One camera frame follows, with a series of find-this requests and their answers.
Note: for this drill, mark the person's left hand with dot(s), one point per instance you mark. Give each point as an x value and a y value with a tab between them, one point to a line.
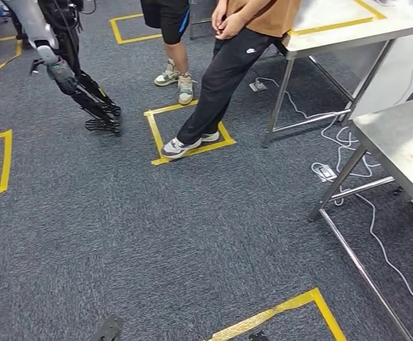
233	27

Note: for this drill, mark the bystander robot grey hand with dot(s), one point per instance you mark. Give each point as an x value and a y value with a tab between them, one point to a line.
64	77

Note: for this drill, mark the person's right hand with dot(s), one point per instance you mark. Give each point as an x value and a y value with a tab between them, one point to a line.
219	16

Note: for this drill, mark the bystander robot silver arm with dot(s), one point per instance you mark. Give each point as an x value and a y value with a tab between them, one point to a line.
33	23

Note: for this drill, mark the bystander robot black body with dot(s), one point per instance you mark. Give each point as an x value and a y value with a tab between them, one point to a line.
85	94

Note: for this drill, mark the person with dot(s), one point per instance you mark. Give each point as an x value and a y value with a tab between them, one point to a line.
235	61
171	23

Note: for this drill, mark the white power strip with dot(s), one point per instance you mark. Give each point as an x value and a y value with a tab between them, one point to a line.
328	172

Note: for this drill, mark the white desk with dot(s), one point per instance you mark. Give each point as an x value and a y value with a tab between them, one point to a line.
397	70

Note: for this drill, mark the black robot left foot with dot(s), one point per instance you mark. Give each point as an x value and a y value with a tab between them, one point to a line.
109	328

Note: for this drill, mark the black robot foot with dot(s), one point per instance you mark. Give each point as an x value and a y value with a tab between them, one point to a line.
109	328
258	336

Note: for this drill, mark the black robot right foot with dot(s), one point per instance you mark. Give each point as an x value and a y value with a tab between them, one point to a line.
258	336

